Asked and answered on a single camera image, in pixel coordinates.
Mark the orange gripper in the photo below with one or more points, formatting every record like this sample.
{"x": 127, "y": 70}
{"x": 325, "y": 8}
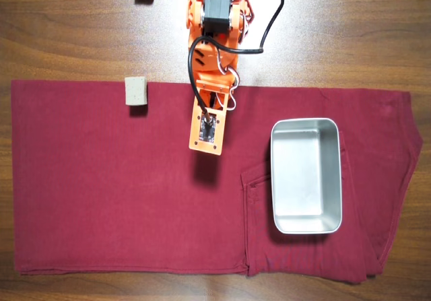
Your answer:
{"x": 225, "y": 103}

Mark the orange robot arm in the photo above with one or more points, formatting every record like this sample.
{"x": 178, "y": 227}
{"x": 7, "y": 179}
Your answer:
{"x": 210, "y": 66}

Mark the beige sponge cube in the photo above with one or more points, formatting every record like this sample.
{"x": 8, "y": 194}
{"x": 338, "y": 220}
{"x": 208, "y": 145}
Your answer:
{"x": 136, "y": 90}

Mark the rectangular metal tray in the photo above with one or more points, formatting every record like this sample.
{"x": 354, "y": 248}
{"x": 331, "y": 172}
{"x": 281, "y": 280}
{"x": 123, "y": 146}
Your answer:
{"x": 303, "y": 173}

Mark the dark red cloth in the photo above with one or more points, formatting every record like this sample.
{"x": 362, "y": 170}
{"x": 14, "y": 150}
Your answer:
{"x": 101, "y": 179}

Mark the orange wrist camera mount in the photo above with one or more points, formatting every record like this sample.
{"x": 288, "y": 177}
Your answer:
{"x": 219, "y": 136}

